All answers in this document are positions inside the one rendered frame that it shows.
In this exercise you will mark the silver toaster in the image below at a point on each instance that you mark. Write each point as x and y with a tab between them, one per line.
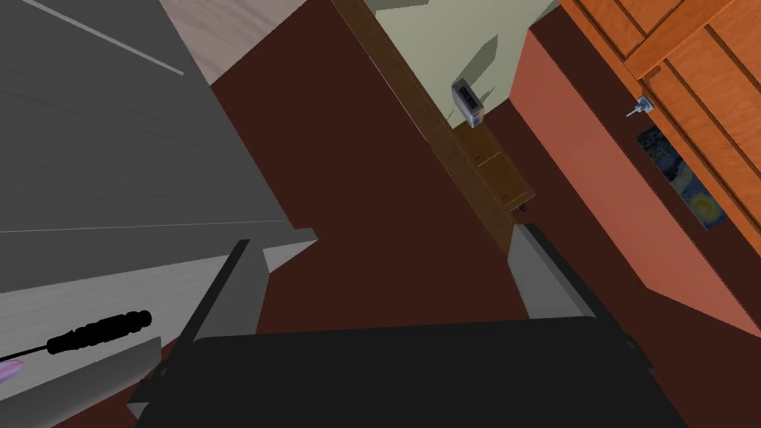
468	102

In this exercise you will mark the silver door knob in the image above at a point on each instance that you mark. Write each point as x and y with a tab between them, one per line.
642	107

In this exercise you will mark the grey cabinet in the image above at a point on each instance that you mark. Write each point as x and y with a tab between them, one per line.
119	148

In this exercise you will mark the orange wooden door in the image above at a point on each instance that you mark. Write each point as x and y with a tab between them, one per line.
707	71

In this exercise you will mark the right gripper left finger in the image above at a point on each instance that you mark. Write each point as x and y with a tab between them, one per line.
235	297

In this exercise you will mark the dark blue painting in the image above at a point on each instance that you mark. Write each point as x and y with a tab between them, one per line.
684	178

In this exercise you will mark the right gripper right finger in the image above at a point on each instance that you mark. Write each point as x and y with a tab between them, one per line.
544	285

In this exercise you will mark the grey drawer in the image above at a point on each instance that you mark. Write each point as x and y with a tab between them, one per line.
119	291

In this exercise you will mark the brown wooden counter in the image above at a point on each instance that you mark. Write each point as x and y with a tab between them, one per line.
475	160

